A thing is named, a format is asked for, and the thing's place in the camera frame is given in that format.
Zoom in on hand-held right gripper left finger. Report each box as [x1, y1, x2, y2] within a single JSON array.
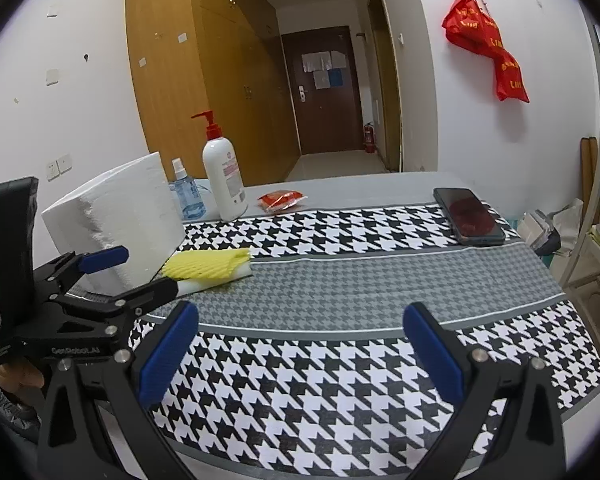
[[35, 301, 201, 480]]

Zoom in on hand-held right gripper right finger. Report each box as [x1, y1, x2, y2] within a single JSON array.
[[402, 302, 568, 480]]

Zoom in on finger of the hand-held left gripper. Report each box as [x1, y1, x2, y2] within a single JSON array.
[[47, 276, 180, 333], [32, 246, 130, 301]]

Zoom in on white foam box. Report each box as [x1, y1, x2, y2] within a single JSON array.
[[41, 151, 186, 295]]

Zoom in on yellow foam net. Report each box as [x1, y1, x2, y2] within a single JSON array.
[[161, 247, 252, 281]]

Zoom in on person's left forearm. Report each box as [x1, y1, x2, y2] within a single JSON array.
[[0, 360, 43, 443]]

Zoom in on person's left hand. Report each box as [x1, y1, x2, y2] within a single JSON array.
[[0, 357, 46, 388]]

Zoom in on blue spray bottle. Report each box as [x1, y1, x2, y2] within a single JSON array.
[[169, 158, 206, 220]]

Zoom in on houndstooth table cloth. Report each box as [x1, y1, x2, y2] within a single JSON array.
[[95, 171, 600, 476]]

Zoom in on white red pump bottle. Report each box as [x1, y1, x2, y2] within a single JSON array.
[[191, 111, 249, 222]]

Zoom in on black smartphone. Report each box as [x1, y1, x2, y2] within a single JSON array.
[[433, 187, 507, 247]]

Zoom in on red snack packet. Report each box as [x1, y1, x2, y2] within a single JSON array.
[[257, 187, 306, 213]]

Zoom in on white plastic bag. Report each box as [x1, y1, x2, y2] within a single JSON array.
[[517, 200, 586, 256]]

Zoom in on cream cabinet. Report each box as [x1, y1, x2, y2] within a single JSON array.
[[562, 225, 600, 321]]

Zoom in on wooden wardrobe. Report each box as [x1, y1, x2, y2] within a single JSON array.
[[125, 0, 301, 188]]

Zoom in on brown wooden boards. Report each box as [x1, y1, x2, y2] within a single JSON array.
[[580, 136, 599, 201]]

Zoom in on brown entrance door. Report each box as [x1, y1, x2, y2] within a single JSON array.
[[281, 26, 366, 156]]

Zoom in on wooden side doorway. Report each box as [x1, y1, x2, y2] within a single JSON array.
[[367, 0, 403, 173]]

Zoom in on red plastic bag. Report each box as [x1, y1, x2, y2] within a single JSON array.
[[492, 50, 531, 103], [442, 0, 503, 56]]

